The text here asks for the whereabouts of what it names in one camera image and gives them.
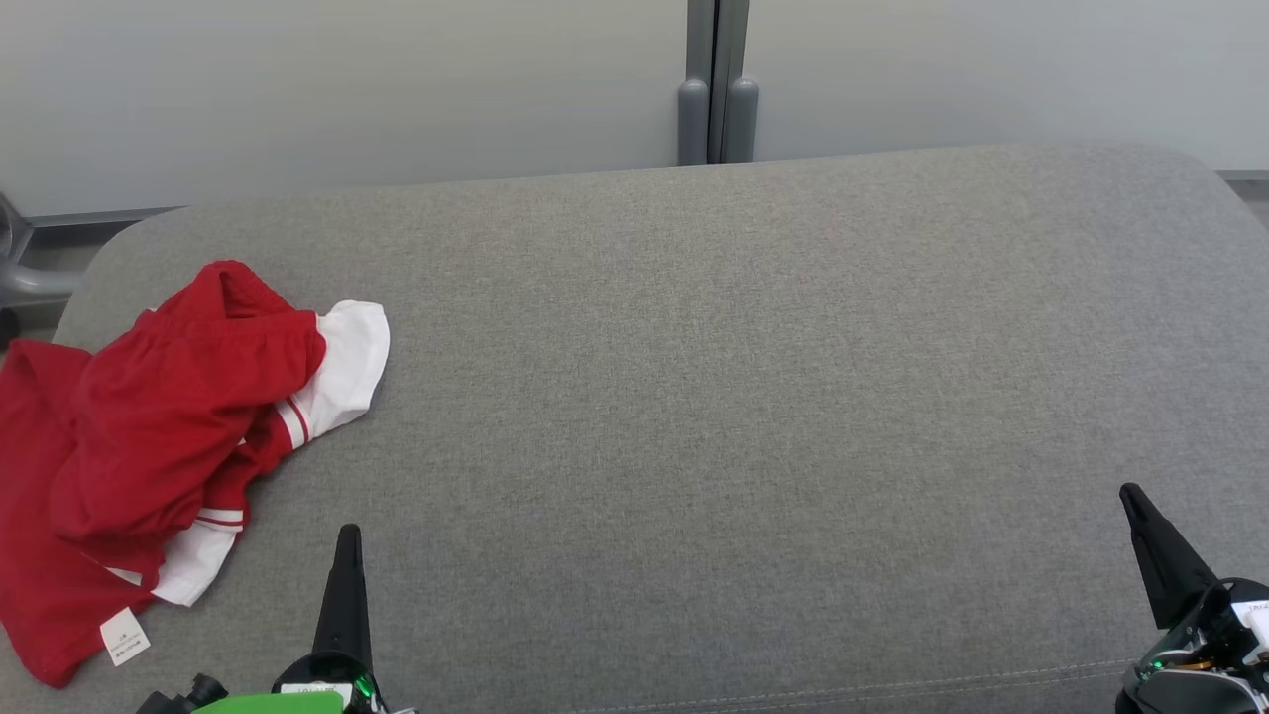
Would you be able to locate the grey chair base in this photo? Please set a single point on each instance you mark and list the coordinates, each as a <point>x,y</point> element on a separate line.
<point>40,283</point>

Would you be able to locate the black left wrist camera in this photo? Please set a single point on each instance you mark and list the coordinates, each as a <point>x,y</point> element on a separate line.
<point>188,696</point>

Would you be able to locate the grey baseboard rail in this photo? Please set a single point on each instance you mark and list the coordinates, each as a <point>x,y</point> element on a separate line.
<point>1247,175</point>
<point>99,216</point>

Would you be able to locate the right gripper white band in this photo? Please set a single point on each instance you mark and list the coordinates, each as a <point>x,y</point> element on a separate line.
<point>1200,684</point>

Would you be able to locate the red shorts with white stripe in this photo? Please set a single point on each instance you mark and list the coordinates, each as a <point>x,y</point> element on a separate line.
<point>169,416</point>

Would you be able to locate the red shirt with white sleeves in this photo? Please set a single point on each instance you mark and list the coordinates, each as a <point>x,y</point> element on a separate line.
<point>347,367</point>

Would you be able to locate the grey partition post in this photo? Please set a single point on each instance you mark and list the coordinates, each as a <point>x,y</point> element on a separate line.
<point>740,109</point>
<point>694,109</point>

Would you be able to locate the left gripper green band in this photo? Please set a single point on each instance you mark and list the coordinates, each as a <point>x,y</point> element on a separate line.
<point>297,702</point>

